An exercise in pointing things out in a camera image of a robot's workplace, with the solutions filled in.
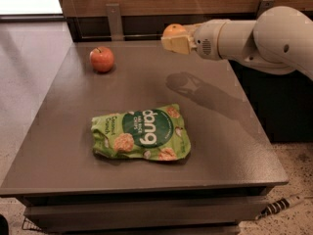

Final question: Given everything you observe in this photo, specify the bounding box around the metal wall bracket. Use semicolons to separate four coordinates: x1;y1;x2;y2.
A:
256;0;276;17
106;3;124;41

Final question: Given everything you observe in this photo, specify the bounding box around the left metal wall bracket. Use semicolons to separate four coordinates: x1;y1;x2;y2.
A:
106;3;124;41

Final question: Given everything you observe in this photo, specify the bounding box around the black white striped cable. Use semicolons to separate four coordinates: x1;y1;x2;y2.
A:
254;193;305;220

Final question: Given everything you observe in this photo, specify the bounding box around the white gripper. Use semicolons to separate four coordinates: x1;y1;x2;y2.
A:
161;20;229;61

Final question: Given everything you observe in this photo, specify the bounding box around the wire rack under table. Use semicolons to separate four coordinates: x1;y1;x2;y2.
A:
22;217;41;232

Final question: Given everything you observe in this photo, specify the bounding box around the right metal wall bracket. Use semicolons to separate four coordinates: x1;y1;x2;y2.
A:
256;0;276;17

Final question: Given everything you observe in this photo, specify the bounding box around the green rice chip bag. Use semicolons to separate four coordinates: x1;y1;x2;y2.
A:
91;104;191;162

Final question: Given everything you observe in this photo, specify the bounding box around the red apple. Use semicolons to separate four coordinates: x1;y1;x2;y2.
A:
89;46;114;72

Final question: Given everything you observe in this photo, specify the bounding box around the grey table with drawers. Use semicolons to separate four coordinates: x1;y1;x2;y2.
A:
1;41;288;234

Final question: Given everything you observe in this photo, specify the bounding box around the orange fruit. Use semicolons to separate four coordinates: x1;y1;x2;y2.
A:
162;23;187;37

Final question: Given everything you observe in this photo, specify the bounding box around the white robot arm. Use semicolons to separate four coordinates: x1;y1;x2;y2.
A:
161;6;313;79

